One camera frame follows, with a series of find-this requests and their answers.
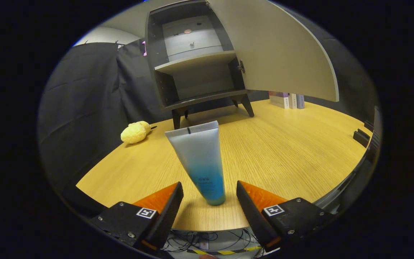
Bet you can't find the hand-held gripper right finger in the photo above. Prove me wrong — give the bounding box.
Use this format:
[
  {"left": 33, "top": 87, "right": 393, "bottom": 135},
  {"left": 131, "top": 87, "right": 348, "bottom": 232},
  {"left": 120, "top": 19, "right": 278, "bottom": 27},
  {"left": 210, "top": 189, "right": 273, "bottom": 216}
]
[{"left": 236, "top": 181, "right": 337, "bottom": 252}]

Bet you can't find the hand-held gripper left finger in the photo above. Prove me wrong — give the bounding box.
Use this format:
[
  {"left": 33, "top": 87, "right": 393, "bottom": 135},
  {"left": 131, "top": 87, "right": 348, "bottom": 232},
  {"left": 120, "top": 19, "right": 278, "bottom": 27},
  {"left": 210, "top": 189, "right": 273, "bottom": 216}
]
[{"left": 88, "top": 182, "right": 184, "bottom": 252}]

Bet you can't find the blue and white tube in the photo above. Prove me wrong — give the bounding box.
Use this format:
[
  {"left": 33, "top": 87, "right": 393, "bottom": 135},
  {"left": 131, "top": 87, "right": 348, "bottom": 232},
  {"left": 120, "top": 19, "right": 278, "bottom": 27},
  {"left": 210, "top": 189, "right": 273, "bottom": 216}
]
[{"left": 165, "top": 121, "right": 226, "bottom": 206}]

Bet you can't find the yellow black striped tape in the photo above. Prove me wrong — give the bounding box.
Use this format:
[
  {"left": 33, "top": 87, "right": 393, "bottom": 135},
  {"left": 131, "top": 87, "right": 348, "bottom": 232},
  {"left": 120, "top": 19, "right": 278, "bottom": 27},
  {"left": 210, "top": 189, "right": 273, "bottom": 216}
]
[{"left": 187, "top": 246, "right": 261, "bottom": 255}]

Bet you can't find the yellow plush toy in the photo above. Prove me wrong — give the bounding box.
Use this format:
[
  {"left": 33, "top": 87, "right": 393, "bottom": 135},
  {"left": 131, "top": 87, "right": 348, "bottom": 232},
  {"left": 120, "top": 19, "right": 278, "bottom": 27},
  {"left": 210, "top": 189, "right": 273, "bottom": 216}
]
[{"left": 120, "top": 121, "right": 157, "bottom": 145}]

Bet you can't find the dark table edge bar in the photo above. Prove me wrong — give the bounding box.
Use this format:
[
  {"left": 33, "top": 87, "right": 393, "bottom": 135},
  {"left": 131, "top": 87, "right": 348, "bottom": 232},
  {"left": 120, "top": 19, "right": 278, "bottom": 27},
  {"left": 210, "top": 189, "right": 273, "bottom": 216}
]
[{"left": 315, "top": 106, "right": 383, "bottom": 213}]

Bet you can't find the black backdrop cloth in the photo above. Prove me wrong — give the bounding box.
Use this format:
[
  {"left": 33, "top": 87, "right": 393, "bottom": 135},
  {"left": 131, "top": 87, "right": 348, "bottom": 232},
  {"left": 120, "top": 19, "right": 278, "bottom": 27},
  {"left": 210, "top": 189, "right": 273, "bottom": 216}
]
[{"left": 37, "top": 38, "right": 380, "bottom": 195}]

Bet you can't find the dark grey cabinet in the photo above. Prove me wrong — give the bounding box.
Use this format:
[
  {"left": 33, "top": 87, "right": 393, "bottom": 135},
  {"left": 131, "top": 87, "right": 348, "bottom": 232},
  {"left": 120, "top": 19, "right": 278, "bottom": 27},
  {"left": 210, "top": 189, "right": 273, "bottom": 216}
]
[{"left": 145, "top": 0, "right": 256, "bottom": 130}]

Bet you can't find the tangle of black cables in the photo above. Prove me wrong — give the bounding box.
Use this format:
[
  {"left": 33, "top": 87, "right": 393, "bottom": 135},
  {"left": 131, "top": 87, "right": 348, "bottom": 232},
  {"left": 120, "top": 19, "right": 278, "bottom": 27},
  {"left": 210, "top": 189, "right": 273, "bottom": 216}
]
[{"left": 164, "top": 230, "right": 261, "bottom": 258}]

